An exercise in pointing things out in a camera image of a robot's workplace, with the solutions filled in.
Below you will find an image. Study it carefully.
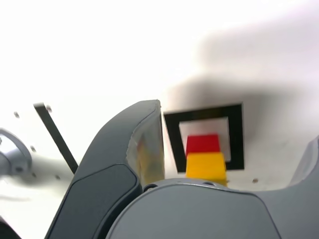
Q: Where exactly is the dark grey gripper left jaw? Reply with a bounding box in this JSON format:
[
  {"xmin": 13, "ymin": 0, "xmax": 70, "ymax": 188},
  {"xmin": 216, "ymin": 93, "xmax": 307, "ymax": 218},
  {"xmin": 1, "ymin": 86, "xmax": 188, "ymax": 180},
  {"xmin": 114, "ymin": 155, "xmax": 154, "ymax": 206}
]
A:
[{"xmin": 46, "ymin": 99, "xmax": 166, "ymax": 239}]

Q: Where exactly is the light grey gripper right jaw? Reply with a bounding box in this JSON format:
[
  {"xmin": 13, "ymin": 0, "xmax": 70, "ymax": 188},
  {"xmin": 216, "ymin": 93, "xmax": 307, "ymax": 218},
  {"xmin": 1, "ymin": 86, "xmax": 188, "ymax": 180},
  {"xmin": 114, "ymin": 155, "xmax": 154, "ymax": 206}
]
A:
[{"xmin": 106, "ymin": 135, "xmax": 319, "ymax": 239}]

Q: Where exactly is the yellow cube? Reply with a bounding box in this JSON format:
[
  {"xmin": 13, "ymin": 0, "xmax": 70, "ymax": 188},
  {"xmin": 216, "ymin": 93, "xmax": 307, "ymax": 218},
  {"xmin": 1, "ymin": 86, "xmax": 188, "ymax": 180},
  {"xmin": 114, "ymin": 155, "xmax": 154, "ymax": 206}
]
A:
[{"xmin": 185, "ymin": 152, "xmax": 228, "ymax": 187}]

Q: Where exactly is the red cube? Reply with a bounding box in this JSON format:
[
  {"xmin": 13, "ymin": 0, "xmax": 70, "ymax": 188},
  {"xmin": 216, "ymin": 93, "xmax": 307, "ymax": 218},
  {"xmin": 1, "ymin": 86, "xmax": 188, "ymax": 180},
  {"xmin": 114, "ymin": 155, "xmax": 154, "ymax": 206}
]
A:
[{"xmin": 185, "ymin": 133, "xmax": 222, "ymax": 155}]

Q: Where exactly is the black tape square outline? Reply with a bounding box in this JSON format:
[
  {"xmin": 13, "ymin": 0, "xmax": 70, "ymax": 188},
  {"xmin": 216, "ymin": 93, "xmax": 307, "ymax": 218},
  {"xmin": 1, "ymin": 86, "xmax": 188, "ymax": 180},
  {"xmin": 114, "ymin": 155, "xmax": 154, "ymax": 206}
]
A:
[{"xmin": 163, "ymin": 101, "xmax": 246, "ymax": 173}]

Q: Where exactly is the black tape strip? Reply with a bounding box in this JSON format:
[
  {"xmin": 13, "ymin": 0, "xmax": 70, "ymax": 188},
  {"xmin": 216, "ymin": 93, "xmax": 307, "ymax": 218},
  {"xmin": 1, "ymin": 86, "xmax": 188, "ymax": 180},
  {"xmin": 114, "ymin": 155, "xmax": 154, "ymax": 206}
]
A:
[{"xmin": 33, "ymin": 102, "xmax": 79, "ymax": 174}]

